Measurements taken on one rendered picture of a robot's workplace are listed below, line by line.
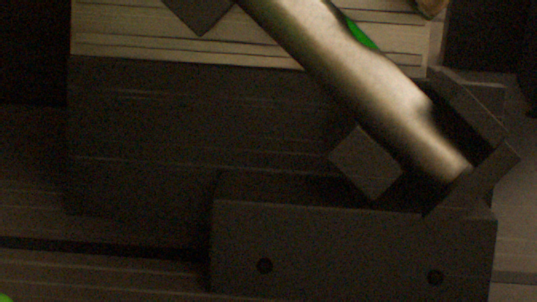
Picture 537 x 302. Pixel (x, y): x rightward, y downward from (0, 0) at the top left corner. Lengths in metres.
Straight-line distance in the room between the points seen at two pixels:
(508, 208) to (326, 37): 0.17
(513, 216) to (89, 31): 0.25
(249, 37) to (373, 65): 0.08
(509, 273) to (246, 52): 0.17
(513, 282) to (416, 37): 0.13
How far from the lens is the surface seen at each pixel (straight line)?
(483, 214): 0.40
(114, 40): 0.44
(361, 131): 0.38
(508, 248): 0.46
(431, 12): 0.39
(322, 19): 0.38
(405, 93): 0.39
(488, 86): 0.44
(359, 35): 0.39
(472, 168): 0.39
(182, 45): 0.43
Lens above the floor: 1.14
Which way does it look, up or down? 28 degrees down
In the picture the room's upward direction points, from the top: 4 degrees clockwise
